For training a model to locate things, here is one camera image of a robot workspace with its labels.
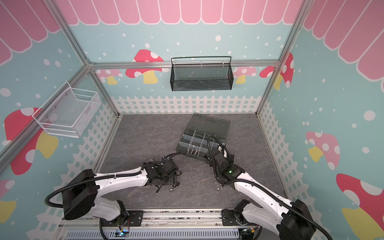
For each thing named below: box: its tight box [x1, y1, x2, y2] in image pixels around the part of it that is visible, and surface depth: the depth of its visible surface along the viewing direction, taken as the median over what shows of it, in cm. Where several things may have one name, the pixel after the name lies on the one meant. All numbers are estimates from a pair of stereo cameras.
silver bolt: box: [187, 148, 200, 156], surface depth 99 cm
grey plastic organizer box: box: [176, 112, 231, 162], surface depth 104 cm
